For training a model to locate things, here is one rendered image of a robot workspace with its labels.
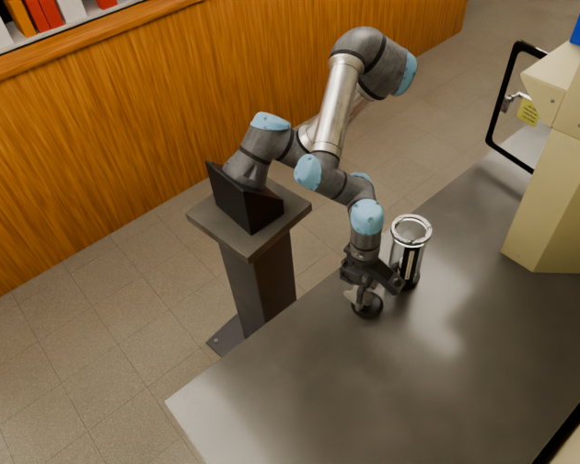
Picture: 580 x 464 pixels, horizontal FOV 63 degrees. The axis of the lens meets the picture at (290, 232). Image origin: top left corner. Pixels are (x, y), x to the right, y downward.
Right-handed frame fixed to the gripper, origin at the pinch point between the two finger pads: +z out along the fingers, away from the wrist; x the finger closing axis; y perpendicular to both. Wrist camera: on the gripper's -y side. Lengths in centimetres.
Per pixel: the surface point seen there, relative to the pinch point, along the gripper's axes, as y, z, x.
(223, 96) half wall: 158, 47, -112
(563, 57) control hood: -21, -52, -54
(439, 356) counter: -23.5, 5.2, 2.9
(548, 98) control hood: -22, -49, -41
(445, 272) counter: -13.8, 5.2, -24.1
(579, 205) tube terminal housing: -38, -23, -39
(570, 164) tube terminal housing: -32, -35, -38
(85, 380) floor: 119, 99, 53
